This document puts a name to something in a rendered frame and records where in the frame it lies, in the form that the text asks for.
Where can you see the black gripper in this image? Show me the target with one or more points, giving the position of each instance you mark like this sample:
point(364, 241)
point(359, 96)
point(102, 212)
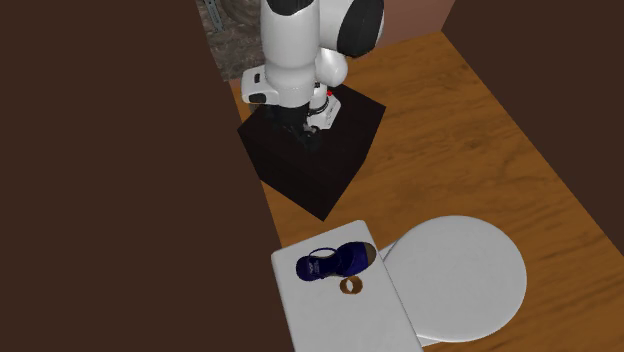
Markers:
point(291, 118)

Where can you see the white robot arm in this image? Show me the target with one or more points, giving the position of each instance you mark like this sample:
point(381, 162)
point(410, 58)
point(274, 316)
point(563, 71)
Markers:
point(288, 48)

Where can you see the black robot stand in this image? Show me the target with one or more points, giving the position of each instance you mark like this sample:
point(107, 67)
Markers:
point(317, 166)

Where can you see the blue high-heeled shoe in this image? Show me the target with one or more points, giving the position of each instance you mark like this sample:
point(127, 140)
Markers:
point(331, 265)

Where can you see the white toilet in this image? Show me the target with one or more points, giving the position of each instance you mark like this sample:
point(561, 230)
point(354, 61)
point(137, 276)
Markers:
point(453, 278)

